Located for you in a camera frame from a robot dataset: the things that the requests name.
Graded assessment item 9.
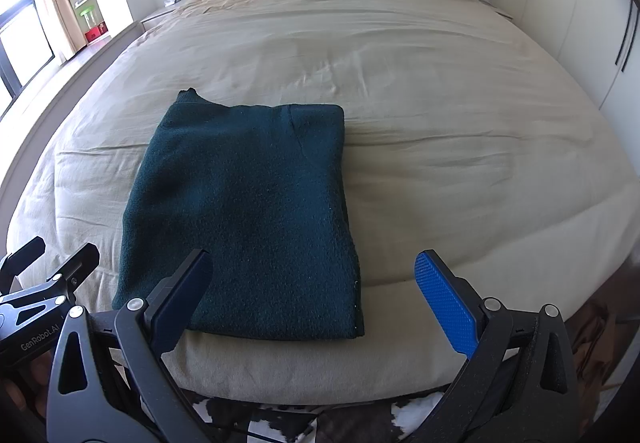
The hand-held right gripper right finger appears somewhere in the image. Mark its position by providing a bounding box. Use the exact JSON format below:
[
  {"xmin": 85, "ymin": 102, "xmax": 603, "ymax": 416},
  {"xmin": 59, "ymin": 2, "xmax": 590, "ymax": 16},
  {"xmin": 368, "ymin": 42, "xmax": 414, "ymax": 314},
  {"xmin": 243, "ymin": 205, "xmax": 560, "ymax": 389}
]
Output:
[{"xmin": 410, "ymin": 249, "xmax": 581, "ymax": 443}]

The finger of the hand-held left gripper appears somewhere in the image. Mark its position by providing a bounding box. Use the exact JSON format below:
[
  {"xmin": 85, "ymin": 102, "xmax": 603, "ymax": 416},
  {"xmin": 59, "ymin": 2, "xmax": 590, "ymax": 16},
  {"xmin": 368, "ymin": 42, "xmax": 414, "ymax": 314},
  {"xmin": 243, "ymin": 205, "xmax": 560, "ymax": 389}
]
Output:
[
  {"xmin": 0, "ymin": 236, "xmax": 47, "ymax": 295},
  {"xmin": 0, "ymin": 243, "xmax": 101, "ymax": 324}
]

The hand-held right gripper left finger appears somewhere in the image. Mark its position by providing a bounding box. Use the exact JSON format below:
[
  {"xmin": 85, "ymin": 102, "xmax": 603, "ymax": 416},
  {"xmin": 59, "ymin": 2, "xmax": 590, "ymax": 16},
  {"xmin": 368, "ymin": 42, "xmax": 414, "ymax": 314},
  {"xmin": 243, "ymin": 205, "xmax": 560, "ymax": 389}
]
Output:
[{"xmin": 46, "ymin": 248, "xmax": 215, "ymax": 443}]

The dark teal knit sweater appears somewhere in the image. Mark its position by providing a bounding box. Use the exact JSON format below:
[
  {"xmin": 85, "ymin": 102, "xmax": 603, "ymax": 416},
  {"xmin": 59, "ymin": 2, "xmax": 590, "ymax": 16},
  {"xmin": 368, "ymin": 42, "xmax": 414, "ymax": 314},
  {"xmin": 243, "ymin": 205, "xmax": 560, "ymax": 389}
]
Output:
[{"xmin": 112, "ymin": 88, "xmax": 366, "ymax": 340}]

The person's left hand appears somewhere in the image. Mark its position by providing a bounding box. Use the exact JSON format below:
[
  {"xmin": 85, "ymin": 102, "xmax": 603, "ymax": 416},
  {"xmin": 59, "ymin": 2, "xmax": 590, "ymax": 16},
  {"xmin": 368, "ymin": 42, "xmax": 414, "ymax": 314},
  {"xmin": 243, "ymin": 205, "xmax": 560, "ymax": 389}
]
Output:
[{"xmin": 0, "ymin": 363, "xmax": 57, "ymax": 430}]

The black and white cowhide rug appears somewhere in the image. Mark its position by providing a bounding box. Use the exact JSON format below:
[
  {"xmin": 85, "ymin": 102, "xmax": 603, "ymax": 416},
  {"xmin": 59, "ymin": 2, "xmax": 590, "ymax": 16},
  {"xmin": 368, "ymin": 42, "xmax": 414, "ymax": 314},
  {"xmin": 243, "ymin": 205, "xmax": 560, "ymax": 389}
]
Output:
[{"xmin": 140, "ymin": 383, "xmax": 451, "ymax": 443}]

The bed with beige sheet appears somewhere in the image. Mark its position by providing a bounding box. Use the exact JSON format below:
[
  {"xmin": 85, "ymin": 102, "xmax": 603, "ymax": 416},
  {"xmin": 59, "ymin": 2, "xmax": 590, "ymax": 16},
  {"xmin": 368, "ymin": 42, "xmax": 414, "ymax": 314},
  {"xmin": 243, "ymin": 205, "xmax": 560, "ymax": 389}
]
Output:
[{"xmin": 0, "ymin": 0, "xmax": 640, "ymax": 404}]

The white nightstand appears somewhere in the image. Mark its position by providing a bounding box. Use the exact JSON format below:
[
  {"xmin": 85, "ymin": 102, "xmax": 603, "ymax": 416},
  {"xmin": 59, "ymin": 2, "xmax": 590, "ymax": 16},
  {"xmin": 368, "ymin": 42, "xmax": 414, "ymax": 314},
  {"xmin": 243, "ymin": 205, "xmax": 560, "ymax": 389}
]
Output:
[{"xmin": 140, "ymin": 2, "xmax": 182, "ymax": 32}]

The window with dark frame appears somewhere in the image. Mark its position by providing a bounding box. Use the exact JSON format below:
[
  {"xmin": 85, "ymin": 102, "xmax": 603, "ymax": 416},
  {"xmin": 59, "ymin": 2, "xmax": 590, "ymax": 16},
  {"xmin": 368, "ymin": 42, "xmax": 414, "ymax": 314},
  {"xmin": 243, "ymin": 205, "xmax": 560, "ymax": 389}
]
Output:
[{"xmin": 0, "ymin": 0, "xmax": 57, "ymax": 116}]

